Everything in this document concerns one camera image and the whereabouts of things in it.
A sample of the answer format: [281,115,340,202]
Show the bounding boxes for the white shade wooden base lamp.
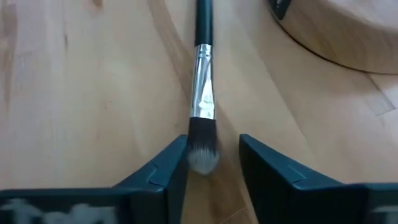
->
[268,0,398,76]

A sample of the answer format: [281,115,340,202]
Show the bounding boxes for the large white-tipped makeup brush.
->
[186,0,222,176]

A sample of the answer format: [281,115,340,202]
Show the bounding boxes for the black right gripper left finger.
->
[0,134,189,224]

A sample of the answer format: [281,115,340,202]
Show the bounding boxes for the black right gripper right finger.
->
[239,133,398,224]

